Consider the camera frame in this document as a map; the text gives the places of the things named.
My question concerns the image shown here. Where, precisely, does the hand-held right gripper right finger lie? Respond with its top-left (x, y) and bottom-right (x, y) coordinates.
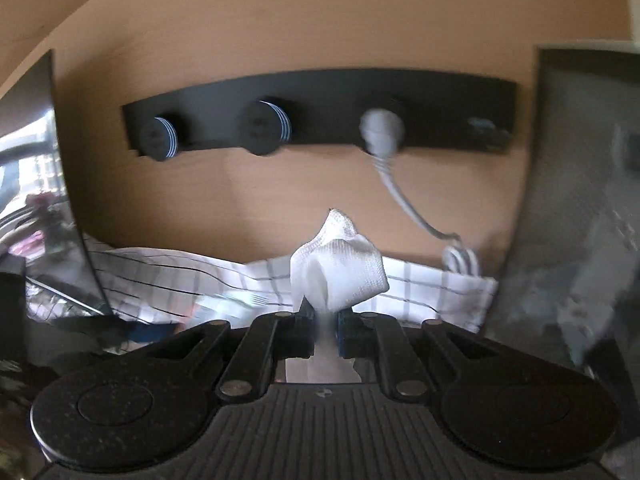
top-left (336, 311), bottom-right (517, 398)

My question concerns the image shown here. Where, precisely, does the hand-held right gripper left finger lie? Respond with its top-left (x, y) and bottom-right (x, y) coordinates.
top-left (127, 299), bottom-right (318, 402)

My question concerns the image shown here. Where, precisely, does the white sock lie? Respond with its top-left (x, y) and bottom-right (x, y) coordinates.
top-left (285, 208), bottom-right (391, 385)

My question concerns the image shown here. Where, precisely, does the white black checked cloth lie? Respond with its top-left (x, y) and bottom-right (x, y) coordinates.
top-left (82, 232), bottom-right (499, 335)

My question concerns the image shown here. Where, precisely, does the small dark blue object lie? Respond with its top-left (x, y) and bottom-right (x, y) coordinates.
top-left (125, 322), bottom-right (177, 343)

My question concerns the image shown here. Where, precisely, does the dark reflective panel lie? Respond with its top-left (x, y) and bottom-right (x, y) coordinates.
top-left (480, 46), bottom-right (640, 371)

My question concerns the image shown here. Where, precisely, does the white plug with cable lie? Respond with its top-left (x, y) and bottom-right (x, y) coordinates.
top-left (360, 107), bottom-right (483, 281)

